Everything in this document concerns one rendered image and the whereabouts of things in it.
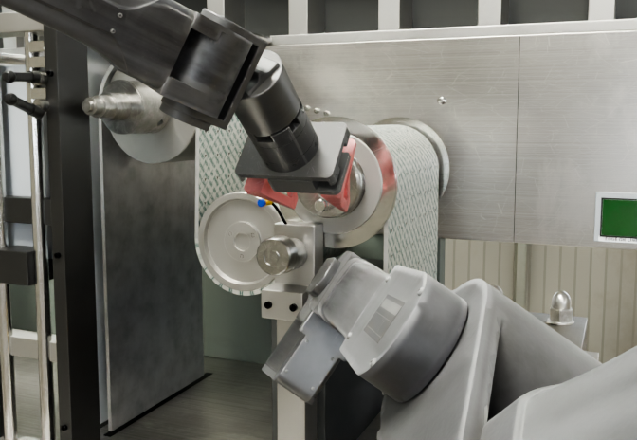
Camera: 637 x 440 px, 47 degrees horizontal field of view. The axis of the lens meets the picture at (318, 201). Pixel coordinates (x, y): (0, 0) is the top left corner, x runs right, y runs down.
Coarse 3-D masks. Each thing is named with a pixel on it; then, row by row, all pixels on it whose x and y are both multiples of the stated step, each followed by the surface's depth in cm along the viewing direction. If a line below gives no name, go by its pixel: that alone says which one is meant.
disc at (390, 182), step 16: (352, 128) 80; (368, 128) 80; (368, 144) 80; (384, 144) 79; (384, 160) 79; (384, 176) 80; (384, 192) 80; (288, 208) 84; (384, 208) 80; (368, 224) 81; (384, 224) 80; (336, 240) 83; (352, 240) 82
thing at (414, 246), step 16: (416, 224) 92; (432, 224) 100; (384, 240) 81; (400, 240) 85; (416, 240) 92; (432, 240) 100; (384, 256) 81; (400, 256) 86; (416, 256) 92; (432, 256) 100; (432, 272) 101
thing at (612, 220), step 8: (608, 200) 102; (616, 200) 101; (624, 200) 101; (632, 200) 100; (608, 208) 102; (616, 208) 101; (624, 208) 101; (632, 208) 101; (608, 216) 102; (616, 216) 101; (624, 216) 101; (632, 216) 101; (608, 224) 102; (616, 224) 102; (624, 224) 101; (632, 224) 101; (608, 232) 102; (616, 232) 102; (624, 232) 101; (632, 232) 101
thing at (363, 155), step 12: (360, 144) 80; (360, 156) 80; (372, 156) 80; (372, 168) 80; (372, 180) 80; (372, 192) 80; (300, 204) 84; (360, 204) 81; (372, 204) 80; (300, 216) 84; (312, 216) 83; (348, 216) 81; (360, 216) 81; (324, 228) 83; (336, 228) 82; (348, 228) 82
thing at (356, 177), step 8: (352, 168) 79; (360, 168) 80; (352, 176) 79; (360, 176) 80; (352, 184) 79; (360, 184) 79; (352, 192) 79; (360, 192) 80; (304, 200) 81; (312, 200) 81; (352, 200) 79; (312, 208) 81; (336, 208) 80; (352, 208) 80; (320, 216) 81; (328, 216) 80; (336, 216) 80
